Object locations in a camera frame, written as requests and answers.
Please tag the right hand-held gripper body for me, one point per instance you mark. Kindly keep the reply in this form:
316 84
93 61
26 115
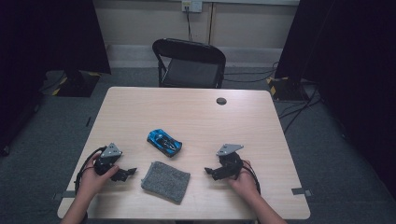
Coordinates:
229 163

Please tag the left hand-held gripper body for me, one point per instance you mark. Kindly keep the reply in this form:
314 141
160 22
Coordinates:
107 160

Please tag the grey terry cloth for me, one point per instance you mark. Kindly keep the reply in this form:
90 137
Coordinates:
165 182

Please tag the blue toy car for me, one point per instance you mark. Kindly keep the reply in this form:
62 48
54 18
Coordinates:
164 142

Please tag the person's right hand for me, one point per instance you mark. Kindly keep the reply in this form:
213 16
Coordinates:
244 183

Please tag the person's left hand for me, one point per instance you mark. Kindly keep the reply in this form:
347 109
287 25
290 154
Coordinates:
90 182

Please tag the small black floor strip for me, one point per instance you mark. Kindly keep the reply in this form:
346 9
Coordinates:
88 121

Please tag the grey tape strip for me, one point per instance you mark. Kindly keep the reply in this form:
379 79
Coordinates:
301 191
65 195

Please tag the black stand base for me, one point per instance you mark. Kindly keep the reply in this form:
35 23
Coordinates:
74 84

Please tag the yellow striped stand base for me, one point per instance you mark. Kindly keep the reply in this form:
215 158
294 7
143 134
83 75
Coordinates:
286 88

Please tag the black folding chair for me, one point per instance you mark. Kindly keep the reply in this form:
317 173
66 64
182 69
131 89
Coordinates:
190 70

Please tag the black curtain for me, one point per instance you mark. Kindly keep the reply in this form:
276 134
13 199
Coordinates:
348 62
46 37

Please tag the thin wall conduit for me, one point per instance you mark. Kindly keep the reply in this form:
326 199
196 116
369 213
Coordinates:
211 23

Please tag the white wall socket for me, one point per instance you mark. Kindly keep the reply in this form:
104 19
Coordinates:
192 5

